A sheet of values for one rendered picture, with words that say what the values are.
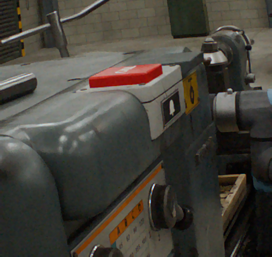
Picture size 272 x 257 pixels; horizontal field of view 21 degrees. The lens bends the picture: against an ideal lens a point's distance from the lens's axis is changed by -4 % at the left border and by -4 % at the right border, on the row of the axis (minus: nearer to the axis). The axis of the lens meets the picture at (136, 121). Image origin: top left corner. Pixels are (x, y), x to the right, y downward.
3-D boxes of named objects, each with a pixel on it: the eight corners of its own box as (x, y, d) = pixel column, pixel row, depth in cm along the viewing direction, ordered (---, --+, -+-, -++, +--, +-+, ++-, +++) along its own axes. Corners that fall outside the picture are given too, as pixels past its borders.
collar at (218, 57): (224, 65, 180) (223, 53, 179) (193, 67, 182) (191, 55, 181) (230, 60, 187) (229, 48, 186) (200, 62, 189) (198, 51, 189)
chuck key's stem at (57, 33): (66, 77, 127) (46, 14, 126) (64, 77, 129) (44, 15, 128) (78, 73, 127) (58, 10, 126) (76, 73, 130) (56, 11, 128)
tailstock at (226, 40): (253, 126, 228) (242, 32, 223) (192, 130, 235) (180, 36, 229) (265, 106, 256) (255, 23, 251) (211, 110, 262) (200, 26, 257)
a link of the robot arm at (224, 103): (237, 135, 140) (232, 92, 139) (214, 136, 142) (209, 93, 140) (244, 126, 147) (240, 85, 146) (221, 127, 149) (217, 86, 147)
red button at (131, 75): (148, 93, 74) (146, 71, 73) (90, 97, 75) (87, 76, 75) (164, 82, 79) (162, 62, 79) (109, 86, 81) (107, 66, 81)
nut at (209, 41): (217, 52, 181) (215, 38, 181) (201, 53, 183) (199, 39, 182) (220, 50, 185) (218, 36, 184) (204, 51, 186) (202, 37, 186)
